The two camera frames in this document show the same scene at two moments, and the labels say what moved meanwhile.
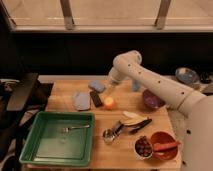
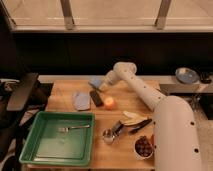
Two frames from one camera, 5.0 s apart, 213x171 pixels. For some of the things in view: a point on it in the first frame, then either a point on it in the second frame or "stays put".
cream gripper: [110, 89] to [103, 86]
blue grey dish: [187, 75] stays put
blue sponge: [97, 85] stays put
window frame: [109, 16] stays put
